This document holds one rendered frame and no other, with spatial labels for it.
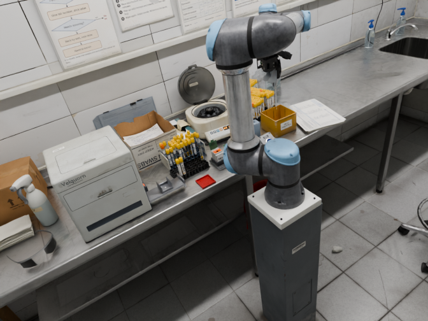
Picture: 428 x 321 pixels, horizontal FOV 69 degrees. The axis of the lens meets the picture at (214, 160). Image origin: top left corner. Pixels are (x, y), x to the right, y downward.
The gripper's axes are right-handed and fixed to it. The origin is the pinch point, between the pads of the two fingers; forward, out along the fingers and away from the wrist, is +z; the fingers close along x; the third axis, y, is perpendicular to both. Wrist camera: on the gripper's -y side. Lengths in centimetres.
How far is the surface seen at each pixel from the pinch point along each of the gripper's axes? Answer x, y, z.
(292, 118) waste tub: 6.7, -4.4, 17.8
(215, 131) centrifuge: -13.4, 29.3, 20.5
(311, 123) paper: 9.3, -15.0, 24.2
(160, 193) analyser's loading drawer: 14, 70, 22
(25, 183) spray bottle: -3, 115, 4
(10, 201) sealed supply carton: -13, 126, 14
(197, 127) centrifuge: -18.2, 37.2, 17.1
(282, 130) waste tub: 6.7, 1.7, 22.3
